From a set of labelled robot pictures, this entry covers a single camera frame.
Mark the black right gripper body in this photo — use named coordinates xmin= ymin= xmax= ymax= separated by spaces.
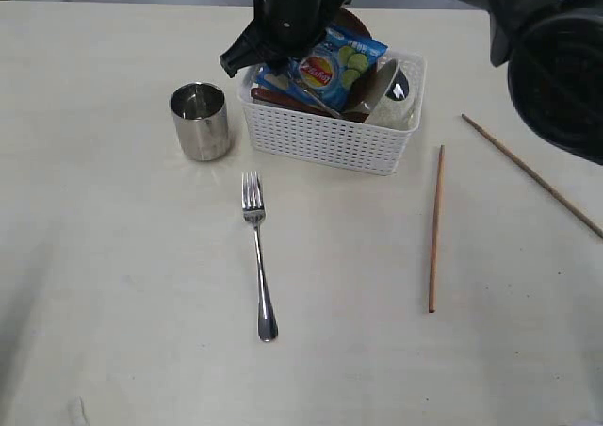
xmin=220 ymin=0 xmax=351 ymax=77

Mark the blue chips bag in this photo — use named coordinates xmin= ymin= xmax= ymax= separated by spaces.
xmin=255 ymin=25 xmax=387 ymax=112

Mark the stainless steel knife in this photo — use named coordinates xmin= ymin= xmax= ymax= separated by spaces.
xmin=290 ymin=76 xmax=343 ymax=119

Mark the stainless steel cup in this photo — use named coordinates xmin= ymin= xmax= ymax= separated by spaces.
xmin=170 ymin=82 xmax=232 ymax=162

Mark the stainless steel fork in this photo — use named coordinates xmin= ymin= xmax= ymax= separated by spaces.
xmin=241 ymin=172 xmax=278 ymax=342

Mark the brown wooden chopstick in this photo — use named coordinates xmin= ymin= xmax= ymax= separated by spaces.
xmin=461 ymin=113 xmax=603 ymax=238
xmin=428 ymin=145 xmax=445 ymax=314

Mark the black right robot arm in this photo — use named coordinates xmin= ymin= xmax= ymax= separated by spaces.
xmin=220 ymin=0 xmax=602 ymax=163

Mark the brown round plate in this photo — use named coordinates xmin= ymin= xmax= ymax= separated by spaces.
xmin=332 ymin=8 xmax=377 ymax=109

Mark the brown wooden spoon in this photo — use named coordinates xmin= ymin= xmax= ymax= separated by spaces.
xmin=250 ymin=86 xmax=368 ymax=123

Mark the white perforated plastic basket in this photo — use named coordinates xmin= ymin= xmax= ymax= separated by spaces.
xmin=238 ymin=50 xmax=427 ymax=175

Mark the grey ceramic bowl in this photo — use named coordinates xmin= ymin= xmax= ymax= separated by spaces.
xmin=365 ymin=59 xmax=416 ymax=130

